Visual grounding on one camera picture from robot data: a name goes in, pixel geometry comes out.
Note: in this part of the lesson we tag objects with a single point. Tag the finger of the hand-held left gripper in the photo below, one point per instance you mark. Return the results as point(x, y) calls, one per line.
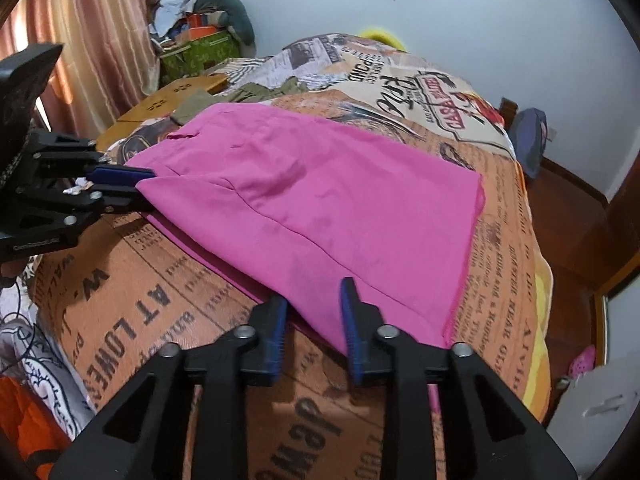
point(122, 175)
point(122, 201)

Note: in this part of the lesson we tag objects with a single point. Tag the striped pink curtain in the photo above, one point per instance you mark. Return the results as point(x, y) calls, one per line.
point(95, 40)

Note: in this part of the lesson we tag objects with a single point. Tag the green patterned box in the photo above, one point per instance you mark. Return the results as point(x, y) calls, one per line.
point(200, 55)

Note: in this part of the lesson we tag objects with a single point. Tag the pink slipper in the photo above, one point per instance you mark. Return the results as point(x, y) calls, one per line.
point(582, 360)

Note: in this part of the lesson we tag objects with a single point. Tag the pink pants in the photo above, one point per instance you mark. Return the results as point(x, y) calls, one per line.
point(310, 210)

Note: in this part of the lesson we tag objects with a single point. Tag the white plastic object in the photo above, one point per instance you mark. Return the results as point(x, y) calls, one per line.
point(600, 410)

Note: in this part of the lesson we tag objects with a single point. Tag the orange cloth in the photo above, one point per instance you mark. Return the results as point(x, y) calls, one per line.
point(25, 420)

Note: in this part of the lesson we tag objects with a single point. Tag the printed blanket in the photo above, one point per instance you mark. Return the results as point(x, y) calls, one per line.
point(150, 320)

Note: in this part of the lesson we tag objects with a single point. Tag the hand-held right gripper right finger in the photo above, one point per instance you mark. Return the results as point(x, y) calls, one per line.
point(353, 332)

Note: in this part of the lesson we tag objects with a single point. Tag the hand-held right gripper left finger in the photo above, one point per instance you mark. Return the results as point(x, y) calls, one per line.
point(276, 340)

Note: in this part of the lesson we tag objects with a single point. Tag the olive green garment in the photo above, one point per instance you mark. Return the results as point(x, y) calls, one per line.
point(200, 102)

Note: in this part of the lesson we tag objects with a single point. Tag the white patterned cloth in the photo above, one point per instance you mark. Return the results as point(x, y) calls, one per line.
point(35, 350)

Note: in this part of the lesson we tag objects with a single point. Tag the yellow round object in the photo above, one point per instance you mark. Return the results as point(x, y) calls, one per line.
point(382, 35)

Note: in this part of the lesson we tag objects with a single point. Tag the blue grey backpack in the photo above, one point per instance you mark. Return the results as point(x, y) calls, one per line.
point(530, 140)

